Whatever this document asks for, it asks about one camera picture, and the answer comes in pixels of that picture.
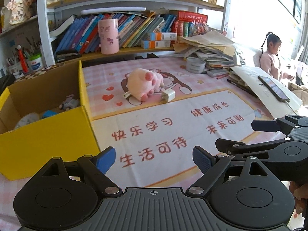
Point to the pink printed cup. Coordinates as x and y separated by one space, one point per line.
108 37

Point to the grey tape roll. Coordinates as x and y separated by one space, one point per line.
195 65

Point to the person's right hand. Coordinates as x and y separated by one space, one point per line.
298 195

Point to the pink white rabbit doll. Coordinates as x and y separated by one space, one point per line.
18 7

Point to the white jar with green lid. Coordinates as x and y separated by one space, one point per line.
35 63

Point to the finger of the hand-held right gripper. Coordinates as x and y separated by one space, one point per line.
247 148
264 125

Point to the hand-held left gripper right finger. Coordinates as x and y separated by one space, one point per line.
202 160

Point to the pencil cup with pens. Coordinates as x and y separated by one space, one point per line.
14 67

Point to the yellow cardboard box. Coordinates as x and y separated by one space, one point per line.
48 144

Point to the red crayon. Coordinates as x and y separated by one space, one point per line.
222 76

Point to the grey pencil case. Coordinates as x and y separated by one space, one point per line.
217 73

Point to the orange white carton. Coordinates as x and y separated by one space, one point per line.
156 44
162 36

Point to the thick red book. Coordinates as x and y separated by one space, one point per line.
192 16

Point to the yellow tape roll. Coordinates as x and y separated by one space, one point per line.
27 120

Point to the black smartphone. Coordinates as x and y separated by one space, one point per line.
274 89

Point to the wooden bookshelf with white frame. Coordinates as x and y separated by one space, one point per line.
44 28

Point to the pink plush pig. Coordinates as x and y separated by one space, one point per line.
143 83

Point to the white printed desk mat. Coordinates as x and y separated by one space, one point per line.
180 130

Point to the pink checkered cloth desktop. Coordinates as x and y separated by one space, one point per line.
108 77

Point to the colourful candy bag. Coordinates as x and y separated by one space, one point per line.
199 28

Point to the small white charger plug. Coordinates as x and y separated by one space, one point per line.
168 96

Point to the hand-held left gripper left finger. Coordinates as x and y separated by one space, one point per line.
105 158

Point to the black pen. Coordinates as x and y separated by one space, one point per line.
240 87

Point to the white shelf unit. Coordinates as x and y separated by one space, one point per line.
14 33

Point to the small blue object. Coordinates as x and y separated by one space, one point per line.
49 114

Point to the thick white book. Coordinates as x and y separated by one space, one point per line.
62 26

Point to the white paper board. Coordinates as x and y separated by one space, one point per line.
250 77

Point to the row of colourful books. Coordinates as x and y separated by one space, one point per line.
81 33

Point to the black flat cases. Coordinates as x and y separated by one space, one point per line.
68 55

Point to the red tassel ornament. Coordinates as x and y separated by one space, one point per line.
22 60

